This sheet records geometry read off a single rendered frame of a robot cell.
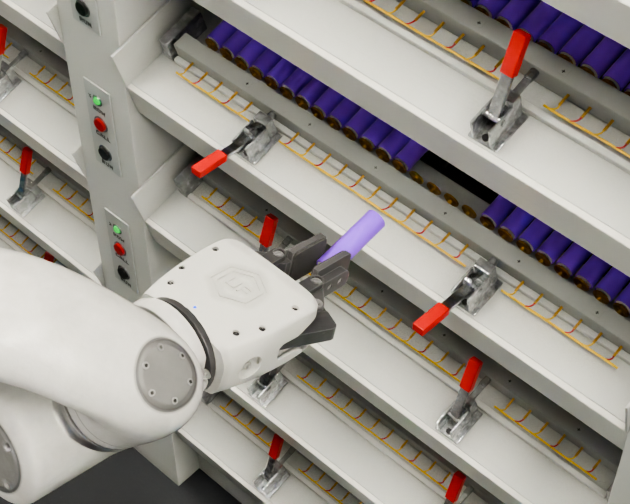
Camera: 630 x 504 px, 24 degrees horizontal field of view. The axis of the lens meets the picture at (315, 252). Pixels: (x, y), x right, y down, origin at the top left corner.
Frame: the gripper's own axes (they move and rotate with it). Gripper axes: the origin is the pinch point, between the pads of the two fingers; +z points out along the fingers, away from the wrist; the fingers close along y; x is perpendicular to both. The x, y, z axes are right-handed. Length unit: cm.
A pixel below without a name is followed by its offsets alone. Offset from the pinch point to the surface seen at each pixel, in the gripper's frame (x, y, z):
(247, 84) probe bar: 3.5, 25.1, 18.8
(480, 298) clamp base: 6.9, -6.6, 16.1
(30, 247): 64, 73, 36
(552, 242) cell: 2.1, -8.6, 21.9
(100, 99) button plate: 13.1, 41.2, 15.4
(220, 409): 64, 33, 35
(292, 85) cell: 2.6, 21.7, 21.3
